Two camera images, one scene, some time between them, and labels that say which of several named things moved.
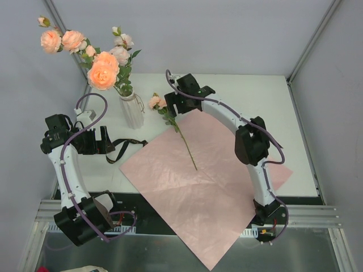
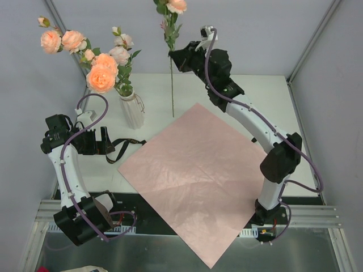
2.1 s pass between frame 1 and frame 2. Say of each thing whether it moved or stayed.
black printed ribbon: stayed
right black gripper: moved
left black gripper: stayed
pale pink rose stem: stayed
